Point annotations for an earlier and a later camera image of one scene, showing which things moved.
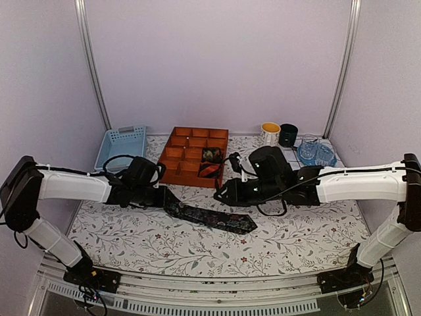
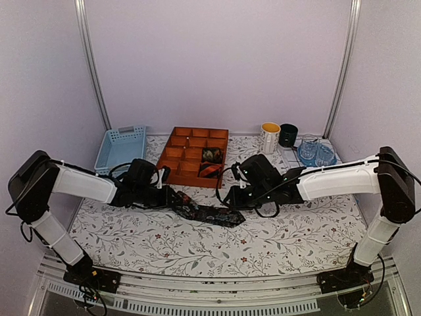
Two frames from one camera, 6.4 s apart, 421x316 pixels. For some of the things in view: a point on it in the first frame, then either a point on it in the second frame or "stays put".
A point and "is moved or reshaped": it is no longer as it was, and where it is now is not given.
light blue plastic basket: (129, 140) stays put
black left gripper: (160, 203) stays put
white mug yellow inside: (270, 133) stays put
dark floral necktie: (238, 224) is moved or reshaped
